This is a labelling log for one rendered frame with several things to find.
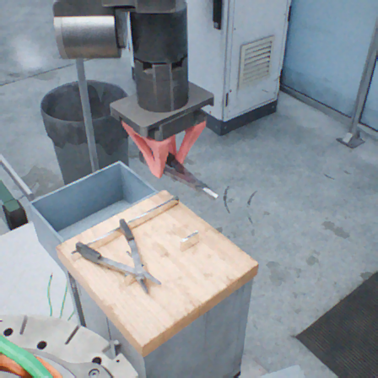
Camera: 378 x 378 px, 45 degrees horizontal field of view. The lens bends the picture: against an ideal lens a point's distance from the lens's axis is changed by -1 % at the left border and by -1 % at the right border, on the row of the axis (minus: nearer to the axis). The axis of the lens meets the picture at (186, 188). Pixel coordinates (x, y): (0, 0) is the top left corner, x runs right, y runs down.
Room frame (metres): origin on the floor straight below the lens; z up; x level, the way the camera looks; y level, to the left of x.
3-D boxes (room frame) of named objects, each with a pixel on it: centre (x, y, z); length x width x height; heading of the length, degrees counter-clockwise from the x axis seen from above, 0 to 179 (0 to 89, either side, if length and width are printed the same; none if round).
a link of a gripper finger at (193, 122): (0.46, 0.02, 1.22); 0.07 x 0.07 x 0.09; 41
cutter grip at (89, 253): (0.40, 0.12, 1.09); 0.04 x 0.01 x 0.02; 55
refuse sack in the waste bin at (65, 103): (1.78, 0.44, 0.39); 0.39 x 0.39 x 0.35
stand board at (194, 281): (0.42, 0.04, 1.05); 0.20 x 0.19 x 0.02; 40
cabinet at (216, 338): (0.42, 0.04, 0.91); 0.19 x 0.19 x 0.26; 40
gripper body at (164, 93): (0.46, 0.03, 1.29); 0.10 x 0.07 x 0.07; 131
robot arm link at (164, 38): (0.46, 0.03, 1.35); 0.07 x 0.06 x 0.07; 91
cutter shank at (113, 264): (0.38, 0.08, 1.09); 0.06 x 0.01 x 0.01; 65
